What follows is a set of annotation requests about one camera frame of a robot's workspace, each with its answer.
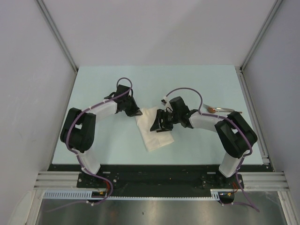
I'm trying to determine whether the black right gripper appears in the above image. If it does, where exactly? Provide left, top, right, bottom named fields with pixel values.
left=150, top=109, right=180, bottom=133

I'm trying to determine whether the white cloth napkin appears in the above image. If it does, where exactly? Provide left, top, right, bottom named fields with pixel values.
left=136, top=107, right=174, bottom=152

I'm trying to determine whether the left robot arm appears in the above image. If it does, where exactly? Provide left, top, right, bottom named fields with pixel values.
left=60, top=84, right=143, bottom=188

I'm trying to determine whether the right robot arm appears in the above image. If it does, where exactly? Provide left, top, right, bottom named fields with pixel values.
left=150, top=97, right=258, bottom=188

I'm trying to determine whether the silver metal fork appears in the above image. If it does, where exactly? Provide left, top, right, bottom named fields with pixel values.
left=203, top=104, right=228, bottom=109

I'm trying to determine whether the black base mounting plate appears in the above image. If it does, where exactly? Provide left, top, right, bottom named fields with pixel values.
left=48, top=165, right=271, bottom=208

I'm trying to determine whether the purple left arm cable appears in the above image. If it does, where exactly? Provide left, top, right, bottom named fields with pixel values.
left=45, top=77, right=134, bottom=213

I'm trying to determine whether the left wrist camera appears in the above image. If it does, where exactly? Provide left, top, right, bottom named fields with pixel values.
left=115, top=84, right=133, bottom=98

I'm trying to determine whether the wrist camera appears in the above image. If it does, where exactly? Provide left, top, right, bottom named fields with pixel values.
left=115, top=84, right=133, bottom=98
left=161, top=97, right=189, bottom=114

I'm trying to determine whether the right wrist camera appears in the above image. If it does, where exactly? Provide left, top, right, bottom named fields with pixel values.
left=161, top=97, right=189, bottom=114

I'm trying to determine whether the white slotted cable duct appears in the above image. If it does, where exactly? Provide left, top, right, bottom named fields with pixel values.
left=43, top=190, right=219, bottom=201

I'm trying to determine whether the left aluminium corner post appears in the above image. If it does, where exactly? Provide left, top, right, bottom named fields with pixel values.
left=34, top=0, right=79, bottom=74

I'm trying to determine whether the aluminium corner post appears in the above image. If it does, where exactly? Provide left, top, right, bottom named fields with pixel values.
left=34, top=0, right=79, bottom=74
left=239, top=0, right=284, bottom=72

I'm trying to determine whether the aluminium frame rail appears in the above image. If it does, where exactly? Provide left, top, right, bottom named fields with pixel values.
left=34, top=171, right=289, bottom=191

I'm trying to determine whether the right aluminium corner post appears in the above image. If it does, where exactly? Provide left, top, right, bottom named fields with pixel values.
left=239, top=0, right=284, bottom=72

